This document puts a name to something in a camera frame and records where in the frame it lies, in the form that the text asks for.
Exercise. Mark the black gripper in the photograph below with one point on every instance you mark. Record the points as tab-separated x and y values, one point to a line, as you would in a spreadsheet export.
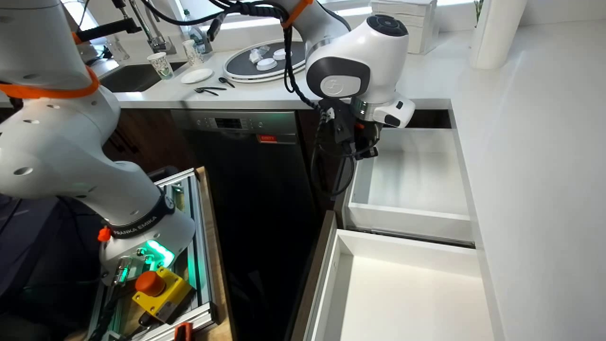
352	125

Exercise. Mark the dark wood drawer white inside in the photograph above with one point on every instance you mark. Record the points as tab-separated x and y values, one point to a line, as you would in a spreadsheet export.
410	176

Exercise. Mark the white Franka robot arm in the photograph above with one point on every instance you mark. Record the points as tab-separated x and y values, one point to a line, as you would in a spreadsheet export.
58	144

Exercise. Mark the wide open white drawer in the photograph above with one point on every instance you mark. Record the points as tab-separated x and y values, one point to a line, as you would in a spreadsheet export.
410	296

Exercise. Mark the dark wood sink cabinet door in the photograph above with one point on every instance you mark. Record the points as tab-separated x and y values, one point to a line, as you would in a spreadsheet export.
149	148

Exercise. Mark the white cup lid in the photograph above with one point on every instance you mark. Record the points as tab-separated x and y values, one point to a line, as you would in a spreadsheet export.
278	53
266	64

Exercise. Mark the black dishwasher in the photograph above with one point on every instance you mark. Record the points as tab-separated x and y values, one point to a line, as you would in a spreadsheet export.
253	220

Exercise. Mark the white napkin box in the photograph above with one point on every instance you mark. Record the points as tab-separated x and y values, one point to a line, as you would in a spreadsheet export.
424	25

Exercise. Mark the clear plastic bag white packet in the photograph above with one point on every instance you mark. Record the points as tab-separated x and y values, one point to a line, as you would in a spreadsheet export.
259	53

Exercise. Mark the round black tray white rim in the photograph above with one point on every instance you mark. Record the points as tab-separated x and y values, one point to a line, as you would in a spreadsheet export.
244	66

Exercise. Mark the black spoon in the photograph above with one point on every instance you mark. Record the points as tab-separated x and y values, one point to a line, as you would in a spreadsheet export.
227	81

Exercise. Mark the white paper towel roll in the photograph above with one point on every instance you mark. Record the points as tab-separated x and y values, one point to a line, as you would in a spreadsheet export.
499	30

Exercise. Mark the small white round dish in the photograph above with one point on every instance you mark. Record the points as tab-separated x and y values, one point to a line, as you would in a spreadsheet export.
198	76

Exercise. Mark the wooden mounting board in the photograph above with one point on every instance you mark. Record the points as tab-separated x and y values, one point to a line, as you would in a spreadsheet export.
219	265

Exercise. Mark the soap bottle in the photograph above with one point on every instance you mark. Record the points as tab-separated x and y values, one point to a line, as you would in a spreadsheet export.
198	44

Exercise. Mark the white paper cup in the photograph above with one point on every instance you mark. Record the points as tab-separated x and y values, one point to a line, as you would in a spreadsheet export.
162	66

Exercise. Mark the metal sink faucet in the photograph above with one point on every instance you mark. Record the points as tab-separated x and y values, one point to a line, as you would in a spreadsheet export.
155	40

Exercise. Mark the dark kitchen sink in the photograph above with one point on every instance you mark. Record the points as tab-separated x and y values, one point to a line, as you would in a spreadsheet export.
136	78

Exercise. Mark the yellow emergency stop button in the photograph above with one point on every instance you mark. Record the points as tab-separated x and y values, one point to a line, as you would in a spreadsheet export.
162	296

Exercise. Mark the small red clamp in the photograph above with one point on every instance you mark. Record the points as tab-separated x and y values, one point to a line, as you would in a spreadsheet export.
185	332

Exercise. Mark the small orange cap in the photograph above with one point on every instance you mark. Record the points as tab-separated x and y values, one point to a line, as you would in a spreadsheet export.
105	235

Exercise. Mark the dark blue fabric cover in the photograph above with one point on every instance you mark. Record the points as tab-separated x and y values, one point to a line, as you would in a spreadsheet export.
39	271

